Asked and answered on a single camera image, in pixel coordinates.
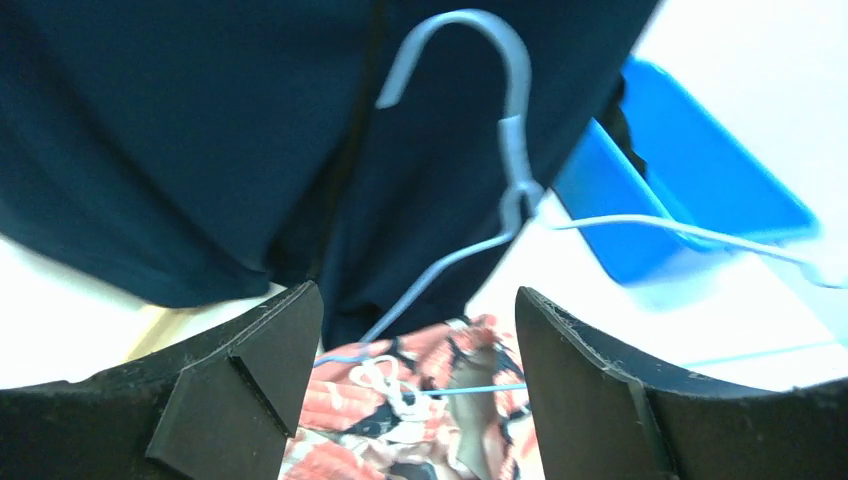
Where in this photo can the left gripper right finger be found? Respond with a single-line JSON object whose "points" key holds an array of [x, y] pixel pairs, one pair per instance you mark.
{"points": [[604, 409]]}

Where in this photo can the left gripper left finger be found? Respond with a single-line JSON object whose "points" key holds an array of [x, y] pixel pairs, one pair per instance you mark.
{"points": [[221, 404]]}

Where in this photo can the pink shark print shorts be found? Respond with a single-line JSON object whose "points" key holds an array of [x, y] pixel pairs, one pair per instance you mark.
{"points": [[445, 402]]}

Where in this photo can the light blue wire hanger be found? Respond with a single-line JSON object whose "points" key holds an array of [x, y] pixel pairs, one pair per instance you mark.
{"points": [[523, 193]]}

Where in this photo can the navy blue shorts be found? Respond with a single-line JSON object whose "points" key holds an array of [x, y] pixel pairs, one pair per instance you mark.
{"points": [[192, 152]]}

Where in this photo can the blue plastic bin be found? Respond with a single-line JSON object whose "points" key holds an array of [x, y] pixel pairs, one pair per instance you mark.
{"points": [[697, 173]]}

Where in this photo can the wooden clothes rack frame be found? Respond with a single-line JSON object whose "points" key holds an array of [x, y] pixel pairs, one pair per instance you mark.
{"points": [[160, 325]]}

